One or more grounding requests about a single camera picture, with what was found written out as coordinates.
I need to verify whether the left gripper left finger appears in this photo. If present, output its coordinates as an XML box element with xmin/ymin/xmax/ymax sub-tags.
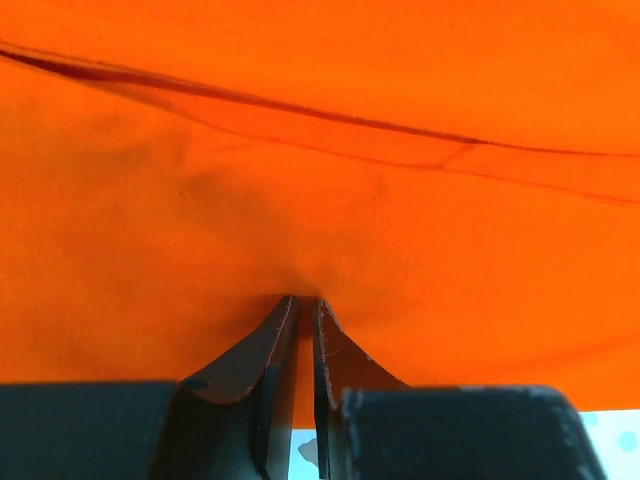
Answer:
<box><xmin>181</xmin><ymin>295</ymin><xmax>299</xmax><ymax>478</ymax></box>

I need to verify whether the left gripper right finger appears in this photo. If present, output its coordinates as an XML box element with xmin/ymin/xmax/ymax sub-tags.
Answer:
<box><xmin>312</xmin><ymin>299</ymin><xmax>409</xmax><ymax>478</ymax></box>

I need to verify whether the orange t shirt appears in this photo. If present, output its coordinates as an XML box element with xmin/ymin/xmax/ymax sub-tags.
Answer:
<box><xmin>1</xmin><ymin>1</ymin><xmax>639</xmax><ymax>410</ymax></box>

